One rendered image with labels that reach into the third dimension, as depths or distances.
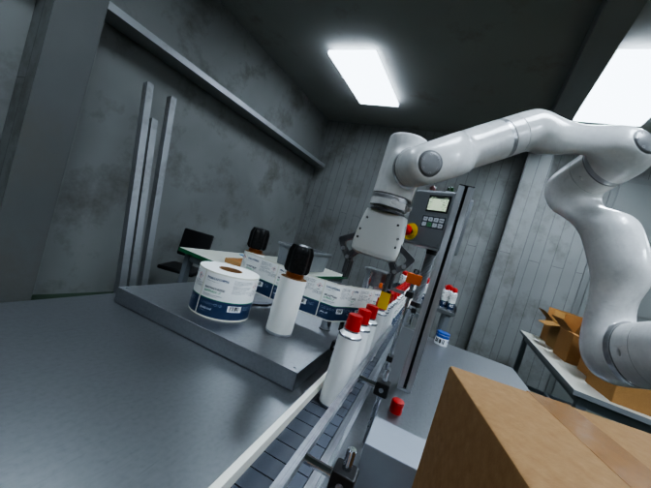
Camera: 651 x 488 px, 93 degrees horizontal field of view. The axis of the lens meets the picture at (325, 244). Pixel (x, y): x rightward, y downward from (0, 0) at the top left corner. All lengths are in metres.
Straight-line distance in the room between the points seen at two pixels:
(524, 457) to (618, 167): 0.66
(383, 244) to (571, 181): 0.47
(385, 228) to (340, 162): 5.47
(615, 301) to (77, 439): 0.98
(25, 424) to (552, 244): 5.33
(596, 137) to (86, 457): 1.06
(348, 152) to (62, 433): 5.79
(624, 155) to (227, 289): 1.01
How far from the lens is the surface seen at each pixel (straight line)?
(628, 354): 0.80
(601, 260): 0.84
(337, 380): 0.71
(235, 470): 0.50
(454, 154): 0.63
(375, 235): 0.65
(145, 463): 0.63
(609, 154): 0.85
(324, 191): 6.07
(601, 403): 2.47
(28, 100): 3.13
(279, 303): 1.01
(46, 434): 0.68
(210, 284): 1.03
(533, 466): 0.31
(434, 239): 1.05
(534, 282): 5.34
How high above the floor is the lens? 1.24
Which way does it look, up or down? 2 degrees down
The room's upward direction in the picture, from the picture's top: 16 degrees clockwise
